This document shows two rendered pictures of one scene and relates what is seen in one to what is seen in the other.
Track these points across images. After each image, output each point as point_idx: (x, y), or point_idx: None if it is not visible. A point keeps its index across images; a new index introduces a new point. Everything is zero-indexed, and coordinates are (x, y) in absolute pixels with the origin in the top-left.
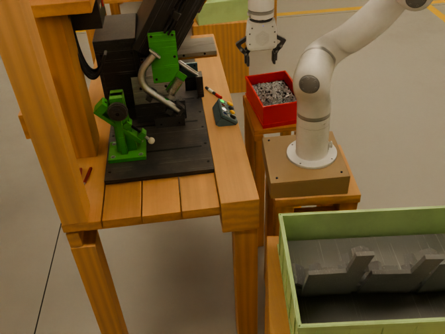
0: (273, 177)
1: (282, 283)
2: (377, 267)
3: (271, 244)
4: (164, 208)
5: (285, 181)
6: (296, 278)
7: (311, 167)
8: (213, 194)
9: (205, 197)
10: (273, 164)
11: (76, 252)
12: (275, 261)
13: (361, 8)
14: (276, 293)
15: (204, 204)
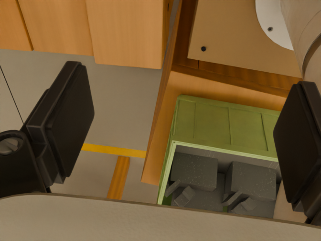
0: (197, 46)
1: (170, 129)
2: (248, 209)
3: (173, 85)
4: (2, 38)
5: (217, 61)
6: (166, 196)
7: (285, 48)
8: (83, 25)
9: (69, 28)
10: (212, 1)
11: None
12: (170, 106)
13: None
14: (161, 136)
15: (69, 45)
